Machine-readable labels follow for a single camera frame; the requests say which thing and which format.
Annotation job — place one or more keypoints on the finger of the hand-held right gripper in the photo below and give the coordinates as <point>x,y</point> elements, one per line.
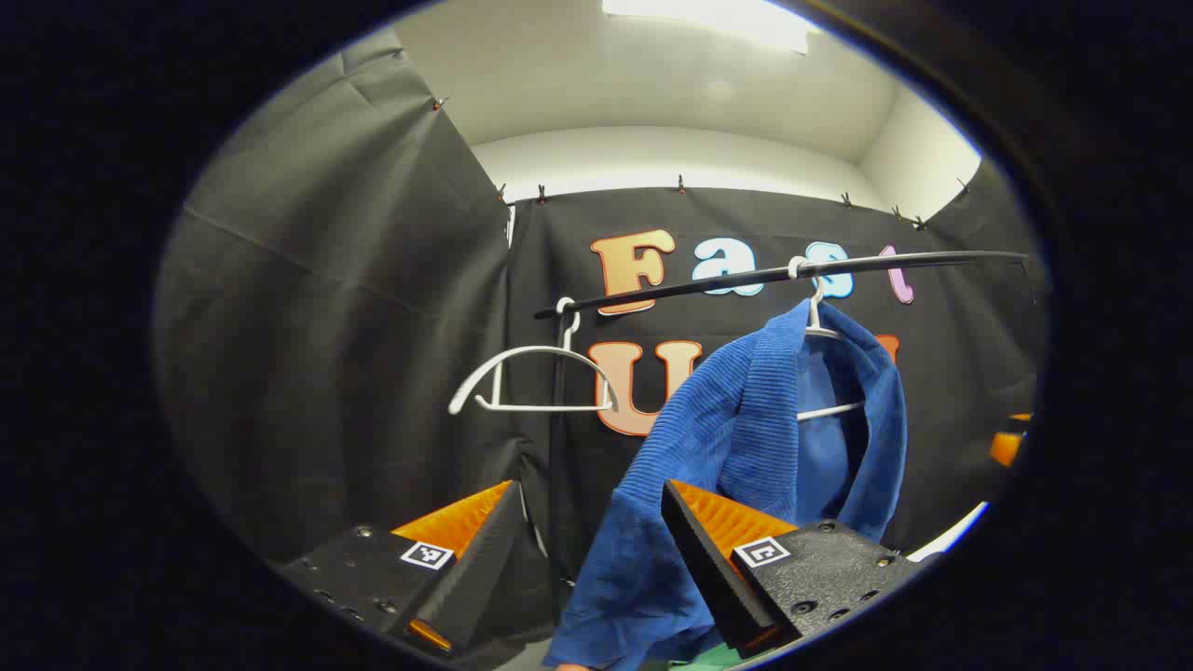
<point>1007,449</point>

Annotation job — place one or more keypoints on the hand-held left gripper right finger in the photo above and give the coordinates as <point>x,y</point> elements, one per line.
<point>704,568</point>

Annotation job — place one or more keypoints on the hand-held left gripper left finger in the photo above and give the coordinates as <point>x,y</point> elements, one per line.
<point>480,568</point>

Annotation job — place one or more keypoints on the green laundry hamper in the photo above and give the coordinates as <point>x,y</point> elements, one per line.
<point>713,658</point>

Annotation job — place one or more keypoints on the blue ribbed garment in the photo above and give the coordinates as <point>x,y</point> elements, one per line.
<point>690,438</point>

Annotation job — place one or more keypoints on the white clothes hanger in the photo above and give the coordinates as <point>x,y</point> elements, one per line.
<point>541,407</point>
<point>816,312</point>

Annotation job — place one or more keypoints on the black backdrop cloth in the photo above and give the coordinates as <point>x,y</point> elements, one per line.
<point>354,326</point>

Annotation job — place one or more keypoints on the row of backdrop clips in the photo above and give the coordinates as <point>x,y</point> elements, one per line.
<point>680,184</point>

